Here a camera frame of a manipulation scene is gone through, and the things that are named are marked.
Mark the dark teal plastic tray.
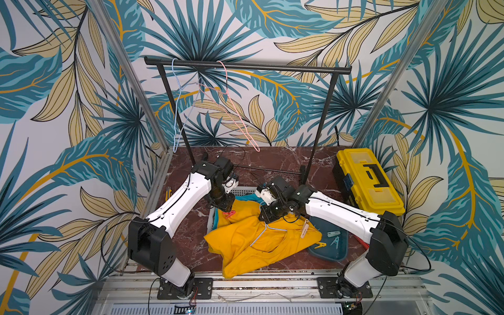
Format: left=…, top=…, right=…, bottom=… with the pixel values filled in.
left=308, top=217, right=349, bottom=262

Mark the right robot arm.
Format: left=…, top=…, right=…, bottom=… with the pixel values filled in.
left=255, top=183, right=413, bottom=299

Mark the yellow clothespin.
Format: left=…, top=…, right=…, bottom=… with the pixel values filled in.
left=314, top=242, right=327, bottom=249

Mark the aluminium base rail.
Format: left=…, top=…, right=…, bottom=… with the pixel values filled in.
left=92, top=269, right=398, bottom=315

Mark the beige pink clothespin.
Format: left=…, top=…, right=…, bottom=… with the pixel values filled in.
left=300, top=219, right=309, bottom=239

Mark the yellow utility knife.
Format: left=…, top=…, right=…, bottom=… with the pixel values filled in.
left=165, top=187, right=172, bottom=201

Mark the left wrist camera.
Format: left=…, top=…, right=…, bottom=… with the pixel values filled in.
left=223, top=175, right=239, bottom=194

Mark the pale blue wire hanger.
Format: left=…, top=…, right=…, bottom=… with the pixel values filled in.
left=249, top=222, right=288, bottom=248

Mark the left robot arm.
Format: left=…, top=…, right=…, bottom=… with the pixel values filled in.
left=127, top=156, right=238, bottom=297

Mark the yellow t-shirt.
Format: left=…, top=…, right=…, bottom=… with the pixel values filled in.
left=204, top=200, right=322, bottom=278

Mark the pink red clothespin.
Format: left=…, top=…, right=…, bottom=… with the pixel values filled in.
left=223, top=211, right=236, bottom=219

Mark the black clothes rack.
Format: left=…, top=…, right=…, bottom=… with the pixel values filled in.
left=143, top=56, right=353, bottom=185

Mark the left aluminium frame post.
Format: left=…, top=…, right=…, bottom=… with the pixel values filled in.
left=89, top=0, right=169, bottom=152

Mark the pink wire hanger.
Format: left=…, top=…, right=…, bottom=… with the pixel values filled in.
left=198, top=60, right=261, bottom=152

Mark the right aluminium frame post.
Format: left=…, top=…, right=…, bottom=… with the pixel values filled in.
left=352, top=0, right=448, bottom=148

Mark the mint white clothespin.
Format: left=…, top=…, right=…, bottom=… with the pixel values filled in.
left=327, top=231, right=341, bottom=238

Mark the yellow black toolbox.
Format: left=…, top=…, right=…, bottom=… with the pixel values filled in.
left=333, top=148, right=406, bottom=217

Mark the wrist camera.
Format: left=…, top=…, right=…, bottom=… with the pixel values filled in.
left=223, top=175, right=239, bottom=194
left=255, top=182, right=280, bottom=206

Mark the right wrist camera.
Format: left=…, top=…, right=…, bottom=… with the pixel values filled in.
left=255, top=182, right=280, bottom=206

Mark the aluminium frame post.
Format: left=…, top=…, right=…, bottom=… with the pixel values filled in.
left=352, top=0, right=448, bottom=148
left=89, top=0, right=169, bottom=152

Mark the light blue wire hanger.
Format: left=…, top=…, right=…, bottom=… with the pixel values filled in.
left=171, top=58, right=200, bottom=153

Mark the grey perforated plastic basket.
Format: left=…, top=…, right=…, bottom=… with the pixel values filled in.
left=206, top=186, right=256, bottom=234

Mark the turquoise printed t-shirt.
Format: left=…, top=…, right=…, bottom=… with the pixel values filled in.
left=235, top=194, right=263, bottom=203

